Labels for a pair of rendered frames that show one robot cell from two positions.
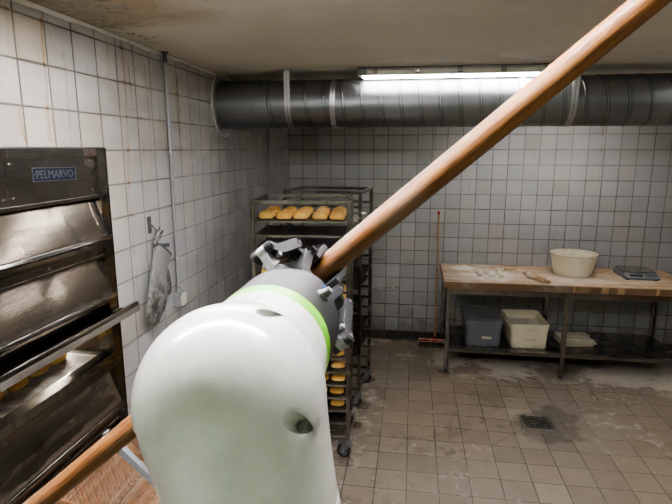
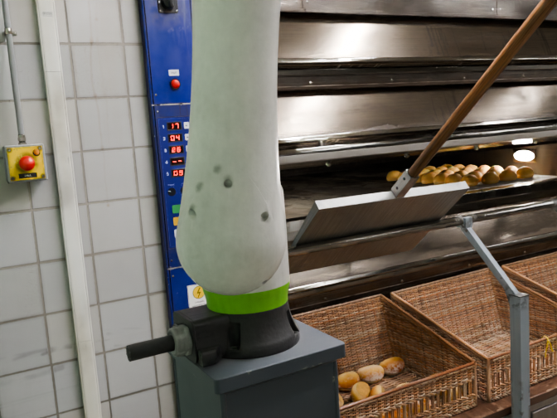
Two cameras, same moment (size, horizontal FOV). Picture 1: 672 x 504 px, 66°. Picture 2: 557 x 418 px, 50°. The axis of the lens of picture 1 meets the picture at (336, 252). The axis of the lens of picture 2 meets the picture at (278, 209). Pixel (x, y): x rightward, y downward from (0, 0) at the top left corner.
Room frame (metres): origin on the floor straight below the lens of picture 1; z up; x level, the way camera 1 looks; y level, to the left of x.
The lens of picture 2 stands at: (-0.57, -0.41, 1.52)
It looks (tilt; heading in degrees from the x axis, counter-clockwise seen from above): 8 degrees down; 54
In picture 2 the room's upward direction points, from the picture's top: 4 degrees counter-clockwise
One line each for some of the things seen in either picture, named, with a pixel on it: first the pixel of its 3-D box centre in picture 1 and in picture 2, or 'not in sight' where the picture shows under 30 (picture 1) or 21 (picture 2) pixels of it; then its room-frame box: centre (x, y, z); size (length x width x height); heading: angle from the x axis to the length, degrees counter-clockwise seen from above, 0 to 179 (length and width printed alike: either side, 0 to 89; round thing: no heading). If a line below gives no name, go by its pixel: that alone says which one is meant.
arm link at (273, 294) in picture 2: not in sight; (241, 240); (-0.10, 0.31, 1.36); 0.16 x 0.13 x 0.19; 52
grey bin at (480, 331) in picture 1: (480, 326); not in sight; (4.97, -1.45, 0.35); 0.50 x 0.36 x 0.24; 172
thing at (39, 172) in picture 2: not in sight; (25, 162); (-0.13, 1.33, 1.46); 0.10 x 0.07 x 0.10; 172
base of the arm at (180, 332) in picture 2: not in sight; (214, 328); (-0.15, 0.33, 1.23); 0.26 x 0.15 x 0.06; 173
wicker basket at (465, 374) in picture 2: not in sight; (362, 364); (0.75, 0.97, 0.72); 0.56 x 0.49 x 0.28; 172
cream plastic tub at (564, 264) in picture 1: (572, 263); not in sight; (4.92, -2.30, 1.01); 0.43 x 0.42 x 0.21; 82
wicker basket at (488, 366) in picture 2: not in sight; (488, 325); (1.33, 0.89, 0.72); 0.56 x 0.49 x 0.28; 173
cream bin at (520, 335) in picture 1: (523, 328); not in sight; (4.91, -1.87, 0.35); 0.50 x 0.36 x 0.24; 173
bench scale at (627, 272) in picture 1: (636, 273); not in sight; (4.81, -2.86, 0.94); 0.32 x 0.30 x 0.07; 172
